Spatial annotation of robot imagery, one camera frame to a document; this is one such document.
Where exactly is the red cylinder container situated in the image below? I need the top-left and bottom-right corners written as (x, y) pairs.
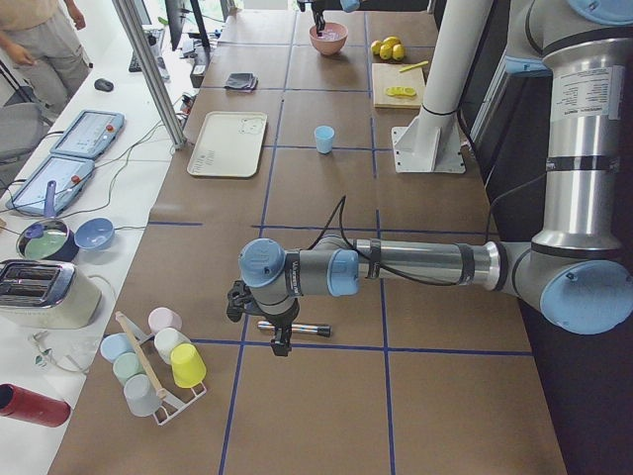
top-left (1, 383), bottom-right (71, 428)

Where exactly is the yellow knife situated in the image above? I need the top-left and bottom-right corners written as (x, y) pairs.
top-left (399, 60), bottom-right (429, 73)

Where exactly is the green cup on rack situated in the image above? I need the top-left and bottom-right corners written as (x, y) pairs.
top-left (113, 352), bottom-right (144, 386)

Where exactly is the striped metal muddler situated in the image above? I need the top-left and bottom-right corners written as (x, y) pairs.
top-left (256, 320), bottom-right (332, 337)

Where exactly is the blue saucepan with handle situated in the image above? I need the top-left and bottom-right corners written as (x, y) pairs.
top-left (16, 180), bottom-right (79, 262)

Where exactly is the pink bowl with ice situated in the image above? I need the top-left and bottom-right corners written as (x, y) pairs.
top-left (309, 22), bottom-right (348, 55)

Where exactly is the wooden cutting board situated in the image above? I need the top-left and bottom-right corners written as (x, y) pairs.
top-left (371, 63), bottom-right (425, 109)

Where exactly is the cream toaster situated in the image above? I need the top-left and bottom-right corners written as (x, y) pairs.
top-left (1, 259), bottom-right (101, 330)

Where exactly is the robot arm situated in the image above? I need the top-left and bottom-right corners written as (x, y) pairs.
top-left (310, 0), bottom-right (361, 37)
top-left (226, 1), bottom-right (632, 356)

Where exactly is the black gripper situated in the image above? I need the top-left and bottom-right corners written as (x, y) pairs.
top-left (258, 298), bottom-right (300, 357)
top-left (311, 0), bottom-right (325, 38)

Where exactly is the whole yellow lemon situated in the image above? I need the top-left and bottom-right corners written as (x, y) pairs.
top-left (382, 36), bottom-right (401, 48)

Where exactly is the light blue rack cup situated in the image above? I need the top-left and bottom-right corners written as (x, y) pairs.
top-left (100, 332), bottom-right (134, 363)

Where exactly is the black computer mouse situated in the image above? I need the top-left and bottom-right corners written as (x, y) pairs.
top-left (94, 78), bottom-right (114, 92)

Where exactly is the light blue plastic cup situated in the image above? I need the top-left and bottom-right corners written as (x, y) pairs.
top-left (314, 125), bottom-right (335, 154)

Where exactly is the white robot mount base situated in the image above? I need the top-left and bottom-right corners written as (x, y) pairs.
top-left (392, 0), bottom-right (494, 173)

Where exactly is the grey cup on rack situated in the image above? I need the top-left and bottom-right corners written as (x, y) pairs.
top-left (124, 374), bottom-right (161, 417)

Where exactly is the white cup on rack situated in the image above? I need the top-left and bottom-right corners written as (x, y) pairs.
top-left (153, 328), bottom-right (191, 365)

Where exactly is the blue teach pendant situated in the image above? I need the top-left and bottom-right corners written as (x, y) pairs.
top-left (49, 110), bottom-right (125, 160)
top-left (6, 154), bottom-right (95, 217)

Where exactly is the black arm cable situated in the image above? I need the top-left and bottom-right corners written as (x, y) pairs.
top-left (306, 195), bottom-right (459, 287)

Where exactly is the person in beige clothes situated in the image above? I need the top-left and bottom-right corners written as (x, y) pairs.
top-left (1, 0), bottom-right (90, 114)

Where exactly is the white wire cup rack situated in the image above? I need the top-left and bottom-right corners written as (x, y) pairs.
top-left (115, 312), bottom-right (208, 426)

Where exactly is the grey folded cloth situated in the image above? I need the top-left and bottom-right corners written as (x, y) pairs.
top-left (224, 72), bottom-right (258, 92)

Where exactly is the blue bowl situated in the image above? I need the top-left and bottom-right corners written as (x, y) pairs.
top-left (74, 218), bottom-right (115, 250)

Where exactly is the blue teach pendant near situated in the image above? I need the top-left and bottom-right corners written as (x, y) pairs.
top-left (6, 154), bottom-right (95, 217)

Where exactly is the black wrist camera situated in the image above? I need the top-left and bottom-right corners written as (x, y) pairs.
top-left (226, 280), bottom-right (260, 323)

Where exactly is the pink cup on rack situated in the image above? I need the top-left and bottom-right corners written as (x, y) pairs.
top-left (147, 307), bottom-right (182, 334)

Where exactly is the grey office chair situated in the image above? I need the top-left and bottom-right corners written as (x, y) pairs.
top-left (0, 102), bottom-right (52, 173)

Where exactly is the cream bear serving tray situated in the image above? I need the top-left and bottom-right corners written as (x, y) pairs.
top-left (187, 111), bottom-right (268, 178)

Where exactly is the yellow cup on rack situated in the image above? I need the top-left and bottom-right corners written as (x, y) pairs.
top-left (170, 343), bottom-right (207, 388)

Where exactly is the blue teach pendant far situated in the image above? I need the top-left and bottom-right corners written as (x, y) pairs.
top-left (49, 110), bottom-right (125, 160)

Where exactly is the aluminium frame post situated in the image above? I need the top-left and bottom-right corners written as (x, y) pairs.
top-left (113, 0), bottom-right (187, 150)

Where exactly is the lemon slice on board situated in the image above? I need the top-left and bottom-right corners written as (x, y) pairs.
top-left (385, 86), bottom-right (406, 97)

